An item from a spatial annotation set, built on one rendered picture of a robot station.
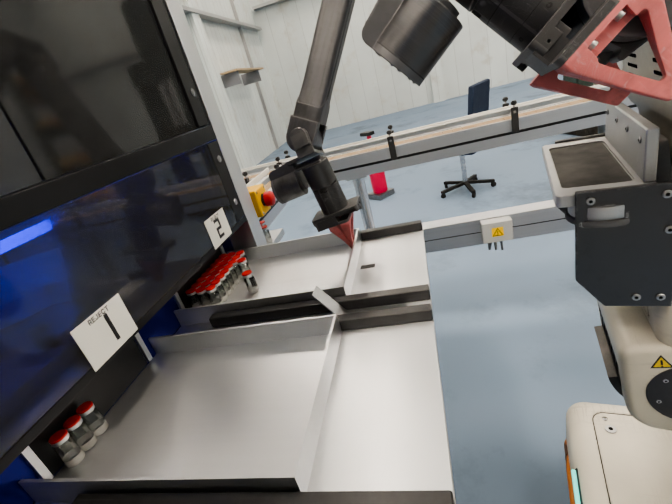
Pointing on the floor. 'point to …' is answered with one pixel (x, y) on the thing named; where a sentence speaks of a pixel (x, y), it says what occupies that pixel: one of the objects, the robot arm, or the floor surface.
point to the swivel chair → (479, 93)
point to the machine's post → (249, 237)
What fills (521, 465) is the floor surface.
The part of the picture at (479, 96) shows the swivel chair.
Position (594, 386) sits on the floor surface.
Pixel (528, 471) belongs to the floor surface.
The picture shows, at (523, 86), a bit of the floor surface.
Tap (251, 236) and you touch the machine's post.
